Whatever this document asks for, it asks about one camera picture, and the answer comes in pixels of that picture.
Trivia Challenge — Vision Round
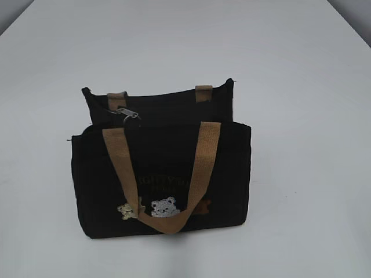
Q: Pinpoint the black canvas tote bag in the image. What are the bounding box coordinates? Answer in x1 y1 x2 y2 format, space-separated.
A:
71 79 252 239

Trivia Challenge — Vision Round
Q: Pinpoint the silver zipper pull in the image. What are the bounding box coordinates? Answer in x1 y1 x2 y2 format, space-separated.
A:
114 107 141 125

